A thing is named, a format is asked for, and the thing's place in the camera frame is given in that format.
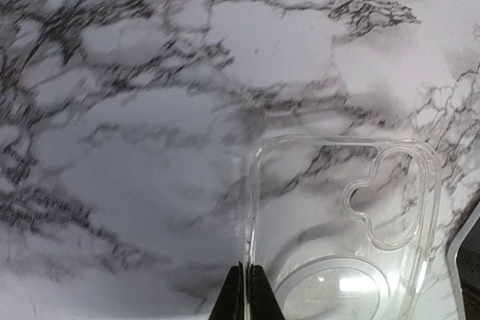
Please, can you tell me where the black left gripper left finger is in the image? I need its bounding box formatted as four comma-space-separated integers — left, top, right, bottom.
208, 265, 245, 320

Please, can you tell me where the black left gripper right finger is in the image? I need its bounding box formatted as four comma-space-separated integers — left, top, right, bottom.
249, 265, 284, 320

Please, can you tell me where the clear magsafe phone case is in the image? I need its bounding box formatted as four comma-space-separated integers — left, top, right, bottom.
243, 134, 440, 319

